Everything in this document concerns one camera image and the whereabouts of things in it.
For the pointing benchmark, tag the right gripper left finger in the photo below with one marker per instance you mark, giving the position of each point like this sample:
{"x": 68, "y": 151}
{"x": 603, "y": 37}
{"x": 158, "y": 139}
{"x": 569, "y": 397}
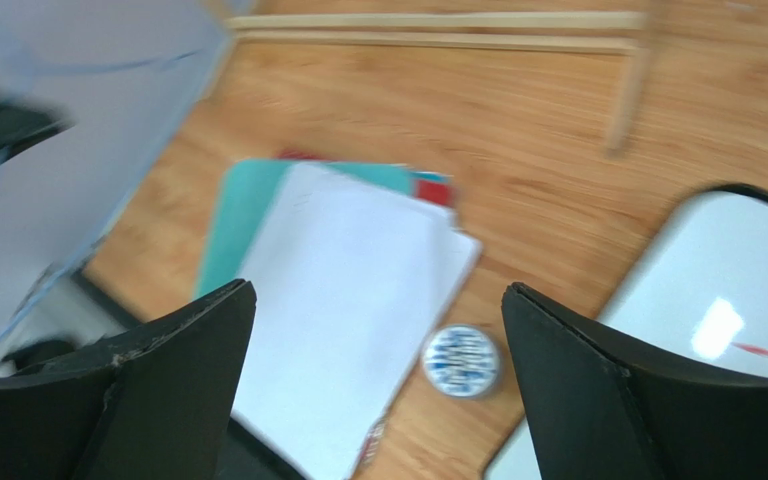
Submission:
{"x": 150, "y": 403}

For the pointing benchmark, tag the teal plastic folder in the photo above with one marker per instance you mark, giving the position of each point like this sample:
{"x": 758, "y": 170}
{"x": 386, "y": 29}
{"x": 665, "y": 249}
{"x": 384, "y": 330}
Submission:
{"x": 246, "y": 194}

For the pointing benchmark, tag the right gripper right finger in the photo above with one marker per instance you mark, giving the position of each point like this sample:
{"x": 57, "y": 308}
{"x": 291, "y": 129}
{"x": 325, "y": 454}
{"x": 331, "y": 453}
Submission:
{"x": 601, "y": 404}

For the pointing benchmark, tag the aluminium frame rail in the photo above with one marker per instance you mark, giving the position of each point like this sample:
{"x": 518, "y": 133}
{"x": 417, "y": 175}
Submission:
{"x": 123, "y": 74}

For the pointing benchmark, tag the small round tin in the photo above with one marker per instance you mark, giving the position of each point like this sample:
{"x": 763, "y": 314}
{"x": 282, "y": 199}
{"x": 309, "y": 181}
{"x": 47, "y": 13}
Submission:
{"x": 461, "y": 361}

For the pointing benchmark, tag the red booklet under folder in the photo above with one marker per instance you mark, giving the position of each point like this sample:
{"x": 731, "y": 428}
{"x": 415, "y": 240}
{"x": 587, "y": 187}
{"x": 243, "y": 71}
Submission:
{"x": 432, "y": 187}

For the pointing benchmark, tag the white paper stack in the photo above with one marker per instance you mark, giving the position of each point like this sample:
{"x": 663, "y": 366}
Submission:
{"x": 350, "y": 280}

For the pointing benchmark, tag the wooden clothes rack frame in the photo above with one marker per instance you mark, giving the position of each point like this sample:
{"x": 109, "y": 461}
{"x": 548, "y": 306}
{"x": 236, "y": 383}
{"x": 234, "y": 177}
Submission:
{"x": 616, "y": 33}

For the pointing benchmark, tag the white whiteboard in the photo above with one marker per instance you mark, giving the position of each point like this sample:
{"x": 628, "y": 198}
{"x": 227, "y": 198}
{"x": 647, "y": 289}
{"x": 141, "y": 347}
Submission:
{"x": 699, "y": 290}

